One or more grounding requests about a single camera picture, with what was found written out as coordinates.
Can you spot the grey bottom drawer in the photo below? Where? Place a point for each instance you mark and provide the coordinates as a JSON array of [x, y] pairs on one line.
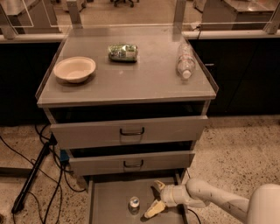
[[109, 196]]

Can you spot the blue box behind cabinet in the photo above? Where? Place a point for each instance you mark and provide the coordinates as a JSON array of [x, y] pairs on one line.
[[63, 157]]

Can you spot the white paper bowl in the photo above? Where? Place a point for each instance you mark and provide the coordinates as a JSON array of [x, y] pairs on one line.
[[74, 69]]

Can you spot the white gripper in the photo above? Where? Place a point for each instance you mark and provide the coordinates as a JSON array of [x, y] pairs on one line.
[[168, 194]]

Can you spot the grey drawer cabinet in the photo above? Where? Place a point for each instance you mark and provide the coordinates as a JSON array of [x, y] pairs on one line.
[[148, 88]]

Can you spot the silver redbull can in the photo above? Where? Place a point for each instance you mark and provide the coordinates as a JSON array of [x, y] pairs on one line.
[[134, 205]]

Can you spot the black bar on floor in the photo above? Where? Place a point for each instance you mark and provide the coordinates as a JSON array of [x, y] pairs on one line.
[[20, 199]]

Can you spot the grey top drawer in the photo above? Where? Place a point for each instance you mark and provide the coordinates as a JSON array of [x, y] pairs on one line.
[[127, 132]]

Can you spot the green crushed can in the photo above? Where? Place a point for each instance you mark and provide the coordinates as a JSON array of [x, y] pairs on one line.
[[123, 52]]

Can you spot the grey drawer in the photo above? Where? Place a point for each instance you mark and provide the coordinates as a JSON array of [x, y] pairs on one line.
[[140, 162], [127, 132], [109, 196]]

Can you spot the grey middle drawer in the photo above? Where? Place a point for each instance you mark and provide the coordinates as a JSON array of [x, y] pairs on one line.
[[140, 162]]

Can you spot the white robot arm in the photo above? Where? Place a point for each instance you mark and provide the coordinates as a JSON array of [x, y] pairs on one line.
[[263, 206]]

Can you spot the clear plastic water bottle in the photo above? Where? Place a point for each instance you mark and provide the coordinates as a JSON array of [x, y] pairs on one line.
[[185, 61]]

